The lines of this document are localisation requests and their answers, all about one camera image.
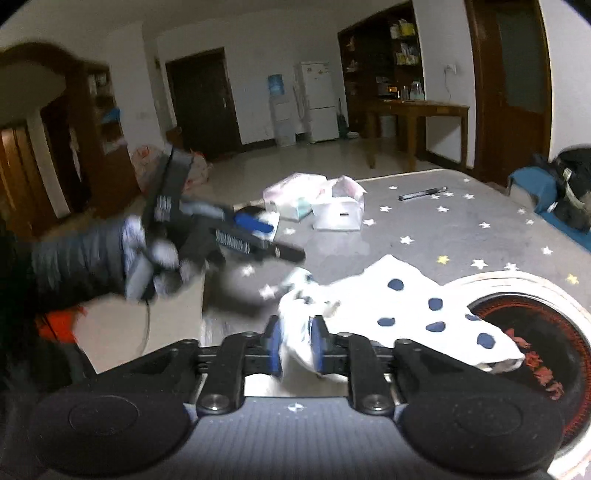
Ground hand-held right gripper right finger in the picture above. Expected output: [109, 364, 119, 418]
[308, 315, 467, 415]

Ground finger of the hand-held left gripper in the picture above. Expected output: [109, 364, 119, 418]
[215, 228, 308, 267]
[182, 200, 278, 241]

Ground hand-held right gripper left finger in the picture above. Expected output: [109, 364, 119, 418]
[111, 316, 284, 415]

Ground white polka dot pants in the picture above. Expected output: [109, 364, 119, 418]
[277, 254, 527, 384]

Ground person's left forearm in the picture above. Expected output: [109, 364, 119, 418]
[0, 222, 127, 315]

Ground person's left hand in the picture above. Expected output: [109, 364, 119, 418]
[121, 216, 206, 303]

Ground red and white plastic bags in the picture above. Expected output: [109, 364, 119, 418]
[131, 145, 211, 195]

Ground pastel tissue pack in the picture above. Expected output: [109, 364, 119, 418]
[263, 172, 328, 221]

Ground open white tissue pack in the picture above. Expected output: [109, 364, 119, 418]
[311, 175, 368, 232]

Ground wooden display cabinet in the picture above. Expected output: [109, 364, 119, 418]
[41, 62, 139, 217]

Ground dark entrance door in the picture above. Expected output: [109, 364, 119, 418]
[165, 47, 242, 160]

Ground white water dispenser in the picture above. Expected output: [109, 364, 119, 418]
[271, 98, 297, 147]

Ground white refrigerator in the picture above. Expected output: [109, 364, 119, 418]
[294, 61, 340, 144]

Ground grey star print tablecloth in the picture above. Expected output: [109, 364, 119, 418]
[201, 168, 591, 370]

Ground black pen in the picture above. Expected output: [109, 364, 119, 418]
[398, 186, 448, 201]

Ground orange cloth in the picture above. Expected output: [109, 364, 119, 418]
[37, 307, 86, 344]

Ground dark wooden shelf cabinet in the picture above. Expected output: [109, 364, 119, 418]
[338, 2, 423, 137]

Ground wooden side table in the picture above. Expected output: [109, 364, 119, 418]
[360, 99, 469, 169]

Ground dark wooden door with glass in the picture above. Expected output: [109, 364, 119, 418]
[466, 0, 552, 185]

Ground black bag on sofa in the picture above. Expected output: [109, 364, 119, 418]
[531, 147, 591, 232]

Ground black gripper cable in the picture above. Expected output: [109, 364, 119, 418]
[142, 300, 153, 354]

